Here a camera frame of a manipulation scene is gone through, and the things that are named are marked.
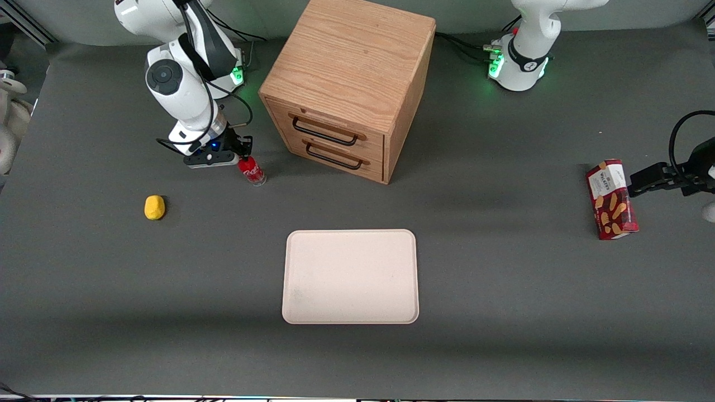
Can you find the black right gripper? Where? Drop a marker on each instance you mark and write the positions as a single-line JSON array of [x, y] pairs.
[[231, 142]]

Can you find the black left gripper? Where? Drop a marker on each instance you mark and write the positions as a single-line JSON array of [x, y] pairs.
[[694, 175]]

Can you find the red coke bottle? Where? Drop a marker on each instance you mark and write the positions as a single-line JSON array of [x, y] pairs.
[[251, 170]]

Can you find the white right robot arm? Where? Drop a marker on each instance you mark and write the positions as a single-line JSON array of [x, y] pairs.
[[179, 84]]

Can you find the cream rectangular plastic tray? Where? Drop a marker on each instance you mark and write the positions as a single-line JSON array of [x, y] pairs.
[[349, 276]]

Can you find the red tartan shortbread box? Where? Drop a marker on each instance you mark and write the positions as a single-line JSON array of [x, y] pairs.
[[611, 201]]

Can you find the yellow lemon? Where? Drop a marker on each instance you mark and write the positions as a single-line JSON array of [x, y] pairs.
[[155, 207]]

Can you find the wooden drawer front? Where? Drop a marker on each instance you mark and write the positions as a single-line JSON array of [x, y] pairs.
[[375, 146], [375, 170]]

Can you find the wooden two-drawer cabinet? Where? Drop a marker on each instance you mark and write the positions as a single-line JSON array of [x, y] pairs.
[[346, 56]]

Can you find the white rounded equipment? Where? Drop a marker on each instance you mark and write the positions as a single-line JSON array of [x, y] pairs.
[[8, 117]]

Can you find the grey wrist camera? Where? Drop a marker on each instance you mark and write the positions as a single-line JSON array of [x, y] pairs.
[[209, 159]]

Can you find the aluminium frame profile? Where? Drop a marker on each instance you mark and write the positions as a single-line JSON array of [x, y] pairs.
[[25, 25]]

